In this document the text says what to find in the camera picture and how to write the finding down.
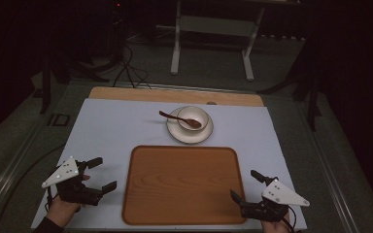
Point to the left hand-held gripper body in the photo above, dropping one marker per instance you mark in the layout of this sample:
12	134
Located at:
73	186

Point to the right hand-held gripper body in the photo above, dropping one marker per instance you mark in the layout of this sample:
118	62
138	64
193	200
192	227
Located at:
272	202

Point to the wooden tray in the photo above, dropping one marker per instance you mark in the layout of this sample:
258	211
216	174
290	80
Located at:
183	184

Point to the white plate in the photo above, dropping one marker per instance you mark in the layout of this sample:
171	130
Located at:
189	134

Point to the white bowl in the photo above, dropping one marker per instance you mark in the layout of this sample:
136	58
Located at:
193	118

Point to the wooden spoon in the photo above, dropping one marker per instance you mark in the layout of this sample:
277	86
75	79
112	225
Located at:
181	119

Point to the person's left hand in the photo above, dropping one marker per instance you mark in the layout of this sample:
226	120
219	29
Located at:
65	208

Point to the person's right hand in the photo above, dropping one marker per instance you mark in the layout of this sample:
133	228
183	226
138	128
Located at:
277	226

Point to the white table mat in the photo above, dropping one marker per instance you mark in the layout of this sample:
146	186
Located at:
110	129

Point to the black floor socket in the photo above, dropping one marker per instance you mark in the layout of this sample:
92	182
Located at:
58	119

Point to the black stand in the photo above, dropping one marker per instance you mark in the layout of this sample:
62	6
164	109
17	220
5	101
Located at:
47	87

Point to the white metal stand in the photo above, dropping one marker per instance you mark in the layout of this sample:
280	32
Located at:
213	27

